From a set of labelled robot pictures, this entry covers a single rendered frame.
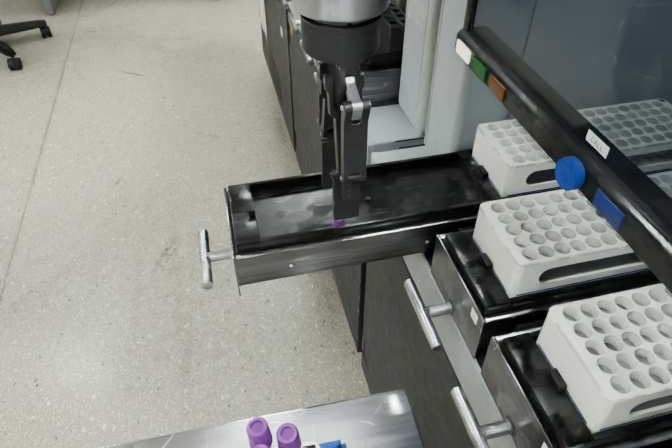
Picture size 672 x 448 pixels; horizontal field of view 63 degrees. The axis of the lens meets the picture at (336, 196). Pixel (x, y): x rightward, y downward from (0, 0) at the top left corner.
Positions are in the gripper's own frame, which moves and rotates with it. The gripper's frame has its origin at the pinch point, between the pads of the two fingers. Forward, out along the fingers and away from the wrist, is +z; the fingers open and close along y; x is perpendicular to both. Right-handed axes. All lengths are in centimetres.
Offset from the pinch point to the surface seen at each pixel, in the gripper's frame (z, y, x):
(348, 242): 8.0, -2.5, -0.5
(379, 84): 10.3, 37.8, -17.0
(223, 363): 88, 38, 22
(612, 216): -9.9, -21.6, -17.5
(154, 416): 88, 27, 40
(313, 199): 7.7, 6.1, 2.1
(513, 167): 1.7, -0.7, -22.1
